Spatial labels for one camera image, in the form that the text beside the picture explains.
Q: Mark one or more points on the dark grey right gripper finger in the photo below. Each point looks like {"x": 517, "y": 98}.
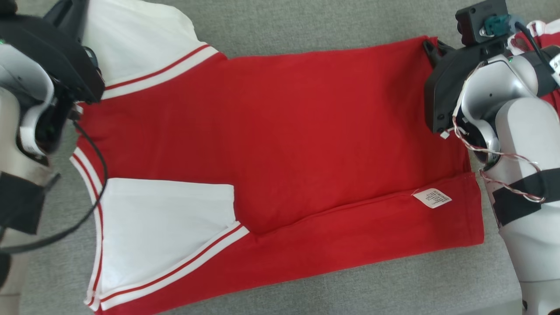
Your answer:
{"x": 435, "y": 50}

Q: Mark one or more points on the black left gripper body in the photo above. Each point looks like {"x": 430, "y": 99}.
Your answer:
{"x": 52, "y": 52}

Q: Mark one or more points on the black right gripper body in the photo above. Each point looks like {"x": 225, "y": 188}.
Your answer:
{"x": 446, "y": 87}

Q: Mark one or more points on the red shorts with white stripe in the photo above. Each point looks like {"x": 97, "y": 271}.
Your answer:
{"x": 520, "y": 46}

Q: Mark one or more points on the red Bulls basketball jersey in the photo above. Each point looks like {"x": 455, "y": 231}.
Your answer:
{"x": 284, "y": 131}

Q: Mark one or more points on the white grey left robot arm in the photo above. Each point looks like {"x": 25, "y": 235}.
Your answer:
{"x": 17, "y": 87}

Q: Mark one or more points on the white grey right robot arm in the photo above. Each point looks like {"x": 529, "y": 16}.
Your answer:
{"x": 525, "y": 131}

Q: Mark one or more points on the grey fabric sofa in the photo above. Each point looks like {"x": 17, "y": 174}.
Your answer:
{"x": 306, "y": 22}

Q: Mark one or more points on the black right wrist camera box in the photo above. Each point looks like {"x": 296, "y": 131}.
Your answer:
{"x": 479, "y": 22}

